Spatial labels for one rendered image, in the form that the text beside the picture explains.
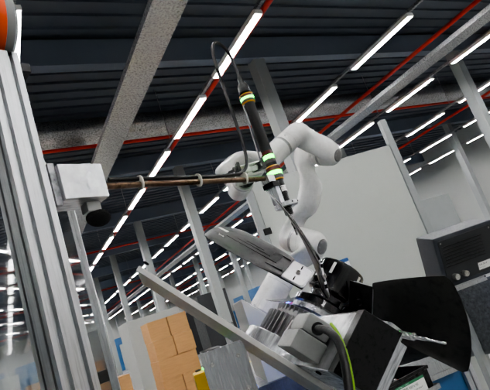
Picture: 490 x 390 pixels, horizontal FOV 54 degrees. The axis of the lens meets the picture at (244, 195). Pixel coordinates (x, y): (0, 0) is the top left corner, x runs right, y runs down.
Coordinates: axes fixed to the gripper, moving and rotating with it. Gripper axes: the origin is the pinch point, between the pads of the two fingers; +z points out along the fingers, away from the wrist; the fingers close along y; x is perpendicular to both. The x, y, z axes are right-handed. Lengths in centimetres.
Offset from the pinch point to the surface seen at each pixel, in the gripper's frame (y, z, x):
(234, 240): 17.8, 21.4, -26.2
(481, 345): -124, -112, -104
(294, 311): 12, 34, -49
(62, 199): 53, 59, -15
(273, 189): 2.5, 21.1, -15.8
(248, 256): 16.5, 25.5, -32.0
